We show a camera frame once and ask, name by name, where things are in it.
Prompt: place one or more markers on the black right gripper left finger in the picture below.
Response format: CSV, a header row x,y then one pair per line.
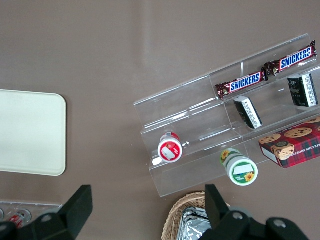
x,y
75,212

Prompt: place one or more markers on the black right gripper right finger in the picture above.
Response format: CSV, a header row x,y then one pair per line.
x,y
220,217

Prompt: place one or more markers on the light wicker basket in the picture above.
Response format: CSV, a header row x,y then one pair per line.
x,y
172,220

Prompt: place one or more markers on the cream plastic tray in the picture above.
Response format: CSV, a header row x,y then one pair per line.
x,y
30,132

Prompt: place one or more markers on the clear acrylic bottle rack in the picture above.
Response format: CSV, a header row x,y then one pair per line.
x,y
50,207

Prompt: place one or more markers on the stacked aluminium foil containers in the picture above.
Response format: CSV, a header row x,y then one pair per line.
x,y
192,227

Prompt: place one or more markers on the green lid yogurt cup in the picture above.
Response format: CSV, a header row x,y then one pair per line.
x,y
241,171

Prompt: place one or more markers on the red cola bottle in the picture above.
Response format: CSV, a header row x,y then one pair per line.
x,y
20,216

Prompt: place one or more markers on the red lid yogurt cup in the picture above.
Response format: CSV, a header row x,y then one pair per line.
x,y
170,150

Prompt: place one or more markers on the red plaid cookie box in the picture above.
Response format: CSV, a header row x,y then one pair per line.
x,y
300,147

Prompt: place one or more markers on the small black snack box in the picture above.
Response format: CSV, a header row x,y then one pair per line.
x,y
248,113
302,90

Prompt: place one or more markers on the clear acrylic stepped shelf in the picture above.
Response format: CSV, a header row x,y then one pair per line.
x,y
275,110
180,112

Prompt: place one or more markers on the Snickers chocolate bar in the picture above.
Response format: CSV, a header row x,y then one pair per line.
x,y
243,85
292,59

